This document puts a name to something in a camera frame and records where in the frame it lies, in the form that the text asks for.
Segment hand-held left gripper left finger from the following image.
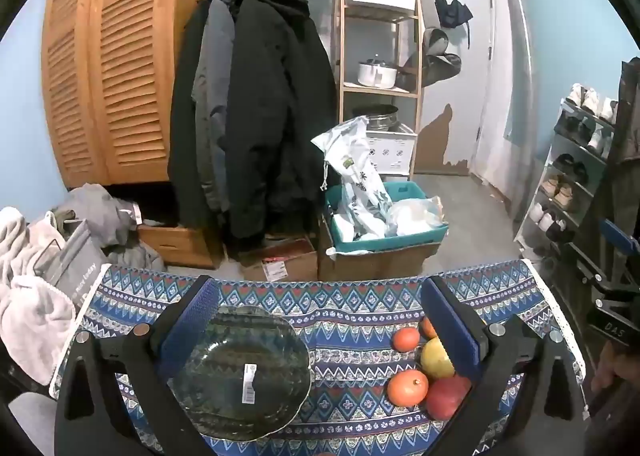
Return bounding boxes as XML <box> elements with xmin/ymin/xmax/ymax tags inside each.
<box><xmin>54</xmin><ymin>275</ymin><xmax>223</xmax><ymax>456</ymax></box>

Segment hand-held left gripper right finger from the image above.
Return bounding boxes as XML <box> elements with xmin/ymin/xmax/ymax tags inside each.
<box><xmin>421</xmin><ymin>276</ymin><xmax>588</xmax><ymax>456</ymax></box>

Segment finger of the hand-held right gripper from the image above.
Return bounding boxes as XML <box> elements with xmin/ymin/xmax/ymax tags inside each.
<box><xmin>560</xmin><ymin>218</ymin><xmax>640</xmax><ymax>289</ymax></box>

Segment red apple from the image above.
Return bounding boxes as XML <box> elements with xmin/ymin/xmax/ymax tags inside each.
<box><xmin>425</xmin><ymin>376</ymin><xmax>473</xmax><ymax>421</ymax></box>

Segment dark green glass plate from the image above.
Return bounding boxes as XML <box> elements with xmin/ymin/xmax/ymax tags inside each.
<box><xmin>167</xmin><ymin>305</ymin><xmax>313</xmax><ymax>442</ymax></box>

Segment person's right hand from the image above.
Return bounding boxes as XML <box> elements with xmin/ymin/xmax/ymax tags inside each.
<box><xmin>592</xmin><ymin>338</ymin><xmax>636</xmax><ymax>394</ymax></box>

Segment yellow reddish apple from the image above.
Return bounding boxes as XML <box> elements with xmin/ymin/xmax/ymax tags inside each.
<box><xmin>420</xmin><ymin>337</ymin><xmax>457</xmax><ymax>380</ymax></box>

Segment rows of shoes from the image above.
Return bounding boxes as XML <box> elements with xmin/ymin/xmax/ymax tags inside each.
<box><xmin>527</xmin><ymin>83</ymin><xmax>618</xmax><ymax>242</ymax></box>

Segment wooden drawer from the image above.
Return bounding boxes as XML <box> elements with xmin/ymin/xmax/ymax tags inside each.
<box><xmin>137</xmin><ymin>223</ymin><xmax>226</xmax><ymax>269</ymax></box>

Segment large cardboard box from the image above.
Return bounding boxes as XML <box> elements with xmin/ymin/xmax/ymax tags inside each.
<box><xmin>317</xmin><ymin>216</ymin><xmax>443</xmax><ymax>282</ymax></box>

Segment white shoe rack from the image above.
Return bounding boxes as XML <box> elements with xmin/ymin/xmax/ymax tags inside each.
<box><xmin>515</xmin><ymin>96</ymin><xmax>621</xmax><ymax>257</ymax></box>

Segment blue patterned tablecloth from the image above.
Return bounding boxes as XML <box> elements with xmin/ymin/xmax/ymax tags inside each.
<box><xmin>49</xmin><ymin>258</ymin><xmax>586</xmax><ymax>456</ymax></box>

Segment teal basket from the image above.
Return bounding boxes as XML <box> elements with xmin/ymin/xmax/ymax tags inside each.
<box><xmin>324</xmin><ymin>180</ymin><xmax>449</xmax><ymax>254</ymax></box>

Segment clear plastic bag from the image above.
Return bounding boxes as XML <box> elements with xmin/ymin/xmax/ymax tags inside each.
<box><xmin>385</xmin><ymin>196</ymin><xmax>448</xmax><ymax>237</ymax></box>

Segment cardboard box with label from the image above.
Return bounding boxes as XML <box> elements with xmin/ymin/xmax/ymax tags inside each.
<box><xmin>240</xmin><ymin>236</ymin><xmax>319</xmax><ymax>283</ymax></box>

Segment grey fabric bag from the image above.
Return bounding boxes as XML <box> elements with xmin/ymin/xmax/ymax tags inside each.
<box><xmin>42</xmin><ymin>218</ymin><xmax>108</xmax><ymax>307</ymax></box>

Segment grey clothing pile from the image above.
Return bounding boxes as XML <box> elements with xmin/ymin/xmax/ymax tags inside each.
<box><xmin>50</xmin><ymin>183</ymin><xmax>168</xmax><ymax>272</ymax></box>

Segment white towel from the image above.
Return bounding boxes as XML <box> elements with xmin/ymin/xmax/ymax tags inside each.
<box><xmin>0</xmin><ymin>206</ymin><xmax>78</xmax><ymax>387</ymax></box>

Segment white printed bag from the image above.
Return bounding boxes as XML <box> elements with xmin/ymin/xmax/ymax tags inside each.
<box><xmin>311</xmin><ymin>116</ymin><xmax>396</xmax><ymax>242</ymax></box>

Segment white patterned box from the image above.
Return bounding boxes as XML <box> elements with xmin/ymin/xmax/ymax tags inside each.
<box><xmin>365</xmin><ymin>123</ymin><xmax>418</xmax><ymax>174</ymax></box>

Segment white door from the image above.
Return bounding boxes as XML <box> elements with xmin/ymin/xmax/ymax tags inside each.
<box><xmin>417</xmin><ymin>0</ymin><xmax>493</xmax><ymax>177</ymax></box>

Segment steel pot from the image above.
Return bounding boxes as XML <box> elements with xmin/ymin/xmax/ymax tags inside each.
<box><xmin>352</xmin><ymin>105</ymin><xmax>401</xmax><ymax>133</ymax></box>

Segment grey rolled mat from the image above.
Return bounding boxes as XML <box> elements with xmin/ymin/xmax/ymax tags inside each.
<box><xmin>500</xmin><ymin>0</ymin><xmax>533</xmax><ymax>144</ymax></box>

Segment large black jacket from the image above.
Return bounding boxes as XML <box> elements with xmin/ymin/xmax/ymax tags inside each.
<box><xmin>227</xmin><ymin>0</ymin><xmax>341</xmax><ymax>249</ymax></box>

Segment grey jacket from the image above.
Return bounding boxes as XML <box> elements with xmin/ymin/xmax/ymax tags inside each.
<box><xmin>192</xmin><ymin>0</ymin><xmax>236</xmax><ymax>212</ymax></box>

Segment white pot with lid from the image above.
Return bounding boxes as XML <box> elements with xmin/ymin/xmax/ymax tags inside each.
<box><xmin>357</xmin><ymin>58</ymin><xmax>401</xmax><ymax>88</ymax></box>

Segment wooden louvered doors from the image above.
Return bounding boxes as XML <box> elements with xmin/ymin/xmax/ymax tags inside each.
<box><xmin>41</xmin><ymin>0</ymin><xmax>208</xmax><ymax>187</ymax></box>

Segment dark folded umbrella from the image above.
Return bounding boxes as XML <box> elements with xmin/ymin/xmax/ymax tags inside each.
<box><xmin>434</xmin><ymin>0</ymin><xmax>473</xmax><ymax>49</ymax></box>

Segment wooden shelf unit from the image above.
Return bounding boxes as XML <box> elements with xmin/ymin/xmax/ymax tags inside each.
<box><xmin>337</xmin><ymin>0</ymin><xmax>426</xmax><ymax>177</ymax></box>

